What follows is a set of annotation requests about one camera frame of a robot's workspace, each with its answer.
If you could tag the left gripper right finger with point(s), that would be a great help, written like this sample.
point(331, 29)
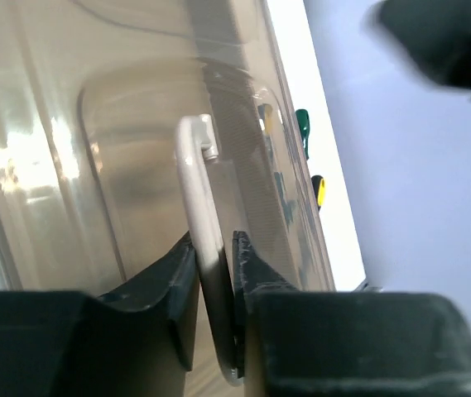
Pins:
point(305, 343)

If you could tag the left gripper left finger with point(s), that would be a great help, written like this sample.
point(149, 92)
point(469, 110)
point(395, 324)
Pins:
point(136, 340)

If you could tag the yellow black handle file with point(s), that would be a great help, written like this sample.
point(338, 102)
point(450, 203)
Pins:
point(318, 184)

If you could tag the beige cantilever toolbox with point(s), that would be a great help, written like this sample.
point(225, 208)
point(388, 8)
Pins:
point(127, 125)

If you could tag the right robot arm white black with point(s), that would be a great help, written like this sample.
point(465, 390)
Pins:
point(435, 36)

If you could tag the large green handle screwdriver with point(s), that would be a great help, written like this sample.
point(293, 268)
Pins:
point(303, 119)

